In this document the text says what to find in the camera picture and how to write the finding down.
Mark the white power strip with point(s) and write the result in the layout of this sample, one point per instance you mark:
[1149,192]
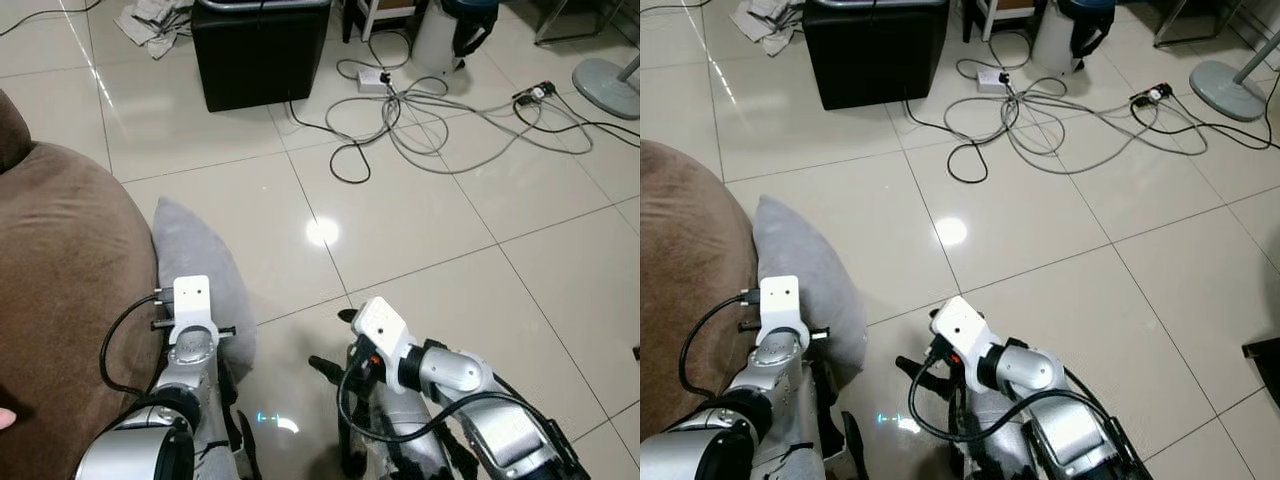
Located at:
[373,80]
[992,80]

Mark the black power strip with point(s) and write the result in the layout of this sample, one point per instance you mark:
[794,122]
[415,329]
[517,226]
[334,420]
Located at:
[1150,95]
[535,93]

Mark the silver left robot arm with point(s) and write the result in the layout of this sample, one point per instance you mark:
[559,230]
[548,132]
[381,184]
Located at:
[700,455]
[150,440]

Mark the pink square pillow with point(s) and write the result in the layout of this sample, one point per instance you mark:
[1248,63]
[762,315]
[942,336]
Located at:
[5,419]

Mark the brown velvet sofa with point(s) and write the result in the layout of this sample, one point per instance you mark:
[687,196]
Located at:
[690,300]
[60,280]

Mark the grey robot leg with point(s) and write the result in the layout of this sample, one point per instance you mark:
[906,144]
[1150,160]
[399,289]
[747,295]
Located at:
[400,465]
[222,430]
[815,440]
[985,460]

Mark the black furniture corner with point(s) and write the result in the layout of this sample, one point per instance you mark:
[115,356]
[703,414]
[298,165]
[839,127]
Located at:
[1262,360]

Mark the metal chair frame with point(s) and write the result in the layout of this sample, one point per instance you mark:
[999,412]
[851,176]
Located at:
[1190,35]
[570,35]

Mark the dark blue black bag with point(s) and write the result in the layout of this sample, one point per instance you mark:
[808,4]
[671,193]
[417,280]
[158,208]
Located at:
[1090,25]
[475,25]

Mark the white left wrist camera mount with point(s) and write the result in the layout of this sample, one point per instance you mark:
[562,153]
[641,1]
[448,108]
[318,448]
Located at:
[192,300]
[780,300]

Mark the white furniture leg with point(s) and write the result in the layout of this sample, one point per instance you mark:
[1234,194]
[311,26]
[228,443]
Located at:
[985,15]
[370,15]

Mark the grey left robot leg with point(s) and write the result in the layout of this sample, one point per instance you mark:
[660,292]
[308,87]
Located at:
[222,430]
[815,440]

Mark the grey round fan base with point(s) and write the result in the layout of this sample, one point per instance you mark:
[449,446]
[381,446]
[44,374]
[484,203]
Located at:
[605,88]
[1225,88]

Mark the crumpled white grey cloth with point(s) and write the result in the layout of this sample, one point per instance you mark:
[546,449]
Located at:
[765,25]
[150,25]

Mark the grey right robot leg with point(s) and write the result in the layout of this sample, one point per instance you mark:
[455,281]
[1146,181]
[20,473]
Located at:
[400,465]
[985,460]

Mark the black box ottoman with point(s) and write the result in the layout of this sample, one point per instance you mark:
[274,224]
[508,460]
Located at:
[260,55]
[870,55]

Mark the grey pillow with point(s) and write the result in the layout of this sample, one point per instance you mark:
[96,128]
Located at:
[200,250]
[800,250]

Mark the grey fan pole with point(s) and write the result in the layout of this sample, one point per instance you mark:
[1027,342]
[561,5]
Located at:
[630,68]
[1255,60]

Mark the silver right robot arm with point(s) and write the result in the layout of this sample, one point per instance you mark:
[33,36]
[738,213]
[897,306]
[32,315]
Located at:
[1030,370]
[450,372]

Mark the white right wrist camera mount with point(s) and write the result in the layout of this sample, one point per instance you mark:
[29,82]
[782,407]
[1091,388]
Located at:
[380,322]
[958,322]

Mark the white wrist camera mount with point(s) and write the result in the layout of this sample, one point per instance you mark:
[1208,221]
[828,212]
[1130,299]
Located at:
[192,300]
[958,322]
[780,300]
[380,322]

